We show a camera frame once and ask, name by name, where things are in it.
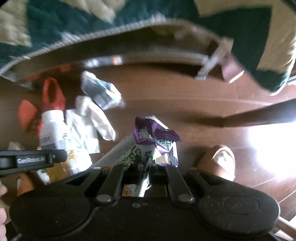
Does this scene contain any white yellow yogurt bottle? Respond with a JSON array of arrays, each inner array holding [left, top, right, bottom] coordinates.
[[39, 110, 92, 183]]

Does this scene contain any purple white carton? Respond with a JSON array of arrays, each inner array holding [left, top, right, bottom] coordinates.
[[93, 115, 181, 197]]

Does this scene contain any person's left hand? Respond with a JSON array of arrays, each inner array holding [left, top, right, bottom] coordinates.
[[0, 183, 7, 241]]

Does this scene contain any crumpled white tissue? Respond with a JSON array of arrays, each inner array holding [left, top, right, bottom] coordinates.
[[65, 95, 116, 154]]

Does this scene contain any crumpled white paper wrapper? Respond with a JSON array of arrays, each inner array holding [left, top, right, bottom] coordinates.
[[81, 71, 125, 110]]

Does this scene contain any teal cream zigzag blanket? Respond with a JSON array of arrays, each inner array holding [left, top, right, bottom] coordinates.
[[1, 1, 295, 93]]

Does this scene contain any wooden bed frame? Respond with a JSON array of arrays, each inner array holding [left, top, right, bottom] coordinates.
[[8, 20, 244, 83]]

